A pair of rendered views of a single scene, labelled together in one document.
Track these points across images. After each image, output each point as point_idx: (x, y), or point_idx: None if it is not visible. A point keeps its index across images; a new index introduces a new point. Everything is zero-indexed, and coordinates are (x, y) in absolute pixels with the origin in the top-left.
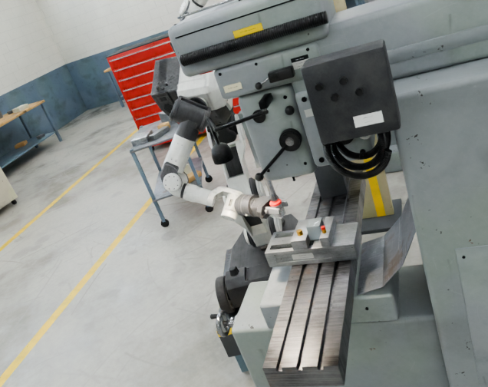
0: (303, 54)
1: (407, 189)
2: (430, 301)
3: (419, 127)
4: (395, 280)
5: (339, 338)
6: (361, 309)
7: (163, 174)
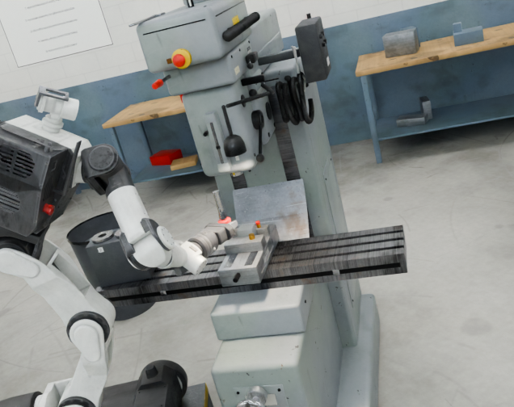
0: (248, 45)
1: (306, 136)
2: None
3: None
4: None
5: (374, 228)
6: None
7: (155, 231)
